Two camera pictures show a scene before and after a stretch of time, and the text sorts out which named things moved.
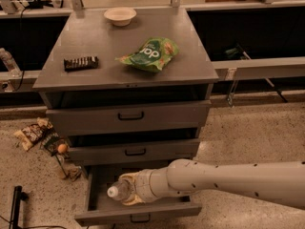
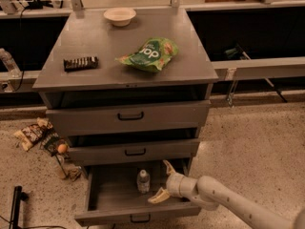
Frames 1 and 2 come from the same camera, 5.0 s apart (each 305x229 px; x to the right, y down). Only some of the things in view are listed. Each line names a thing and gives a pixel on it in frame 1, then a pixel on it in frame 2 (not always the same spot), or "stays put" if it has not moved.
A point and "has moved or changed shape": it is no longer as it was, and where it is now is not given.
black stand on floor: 18,197 stays put
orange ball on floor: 62,148 stays put
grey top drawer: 80,120 stays put
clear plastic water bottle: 119,191 has moved or changed shape
